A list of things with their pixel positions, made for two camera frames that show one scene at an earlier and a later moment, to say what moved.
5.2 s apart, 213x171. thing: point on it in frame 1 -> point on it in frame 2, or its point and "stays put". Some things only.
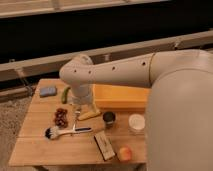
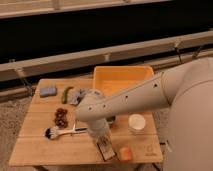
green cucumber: [64, 95] stays put
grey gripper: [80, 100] -> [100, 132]
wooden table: [56, 133] stays put
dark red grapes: [61, 119] stays put
